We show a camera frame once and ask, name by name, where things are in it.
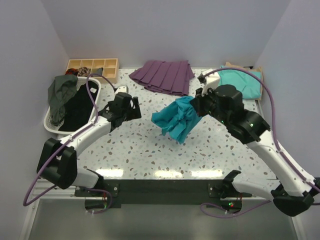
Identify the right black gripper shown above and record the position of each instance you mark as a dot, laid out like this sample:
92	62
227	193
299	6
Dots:
198	100

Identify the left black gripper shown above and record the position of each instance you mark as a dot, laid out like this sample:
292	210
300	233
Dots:
134	113

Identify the teal t shirt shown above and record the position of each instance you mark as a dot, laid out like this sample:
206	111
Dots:
177	119

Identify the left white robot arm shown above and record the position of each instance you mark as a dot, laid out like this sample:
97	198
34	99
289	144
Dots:
58	162

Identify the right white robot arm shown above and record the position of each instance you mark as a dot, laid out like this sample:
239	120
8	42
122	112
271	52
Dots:
294	189

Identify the mint green folded shirt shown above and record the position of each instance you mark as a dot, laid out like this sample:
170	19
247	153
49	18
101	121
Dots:
244	83

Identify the tan folded cloth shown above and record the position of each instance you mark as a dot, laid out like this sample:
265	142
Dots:
257	71

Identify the wooden compartment organizer box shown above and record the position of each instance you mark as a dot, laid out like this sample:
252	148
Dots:
107	67

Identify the dark grey fabric roll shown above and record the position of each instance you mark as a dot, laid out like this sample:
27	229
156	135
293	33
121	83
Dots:
97	72

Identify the black garment in basket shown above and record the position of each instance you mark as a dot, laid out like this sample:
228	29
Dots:
77	111

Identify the patterned brown fabric roll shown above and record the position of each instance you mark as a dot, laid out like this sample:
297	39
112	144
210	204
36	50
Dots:
83	72

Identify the purple pleated skirt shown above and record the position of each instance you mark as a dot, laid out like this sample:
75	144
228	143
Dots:
171	78

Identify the red black fabric roll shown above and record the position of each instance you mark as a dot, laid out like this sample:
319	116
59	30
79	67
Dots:
72	71

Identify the dark green garment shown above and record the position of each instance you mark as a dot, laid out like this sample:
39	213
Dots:
62	89

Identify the white laundry basket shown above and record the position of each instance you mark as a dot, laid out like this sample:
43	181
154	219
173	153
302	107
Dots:
95	89

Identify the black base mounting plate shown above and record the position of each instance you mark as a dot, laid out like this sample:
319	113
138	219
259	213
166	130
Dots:
168	192

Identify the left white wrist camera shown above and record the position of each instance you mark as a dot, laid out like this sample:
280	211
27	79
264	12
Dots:
122	89

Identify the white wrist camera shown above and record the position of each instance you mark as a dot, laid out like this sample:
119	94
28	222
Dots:
210	82
122	89

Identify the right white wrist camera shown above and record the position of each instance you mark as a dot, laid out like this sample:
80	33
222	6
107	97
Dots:
210	82

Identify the aluminium frame rail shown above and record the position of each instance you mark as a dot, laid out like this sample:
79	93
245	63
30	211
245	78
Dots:
54	194

